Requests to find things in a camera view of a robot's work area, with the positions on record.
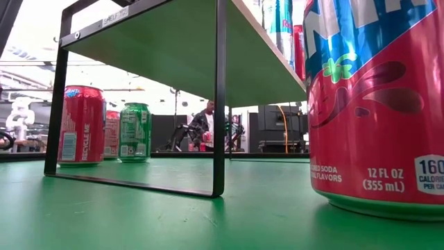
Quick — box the blue silver Red Bull can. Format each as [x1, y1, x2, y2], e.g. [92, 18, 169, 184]
[262, 0, 295, 69]

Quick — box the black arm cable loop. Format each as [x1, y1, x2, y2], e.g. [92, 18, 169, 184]
[0, 131, 17, 151]

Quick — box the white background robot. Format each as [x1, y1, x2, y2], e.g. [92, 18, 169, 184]
[5, 96, 36, 142]

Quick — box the orange hanging cable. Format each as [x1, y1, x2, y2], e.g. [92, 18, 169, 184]
[276, 105, 289, 154]

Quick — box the red can pack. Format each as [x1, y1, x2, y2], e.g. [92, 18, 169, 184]
[188, 131, 213, 153]

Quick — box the black equipment cabinet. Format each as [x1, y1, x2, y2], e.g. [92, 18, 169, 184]
[248, 103, 309, 154]

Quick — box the wooden board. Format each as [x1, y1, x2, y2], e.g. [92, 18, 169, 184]
[44, 0, 311, 199]

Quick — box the green Sprite soda can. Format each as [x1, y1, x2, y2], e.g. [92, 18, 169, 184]
[118, 102, 153, 164]

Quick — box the person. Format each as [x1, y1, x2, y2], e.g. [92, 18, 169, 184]
[189, 99, 216, 153]

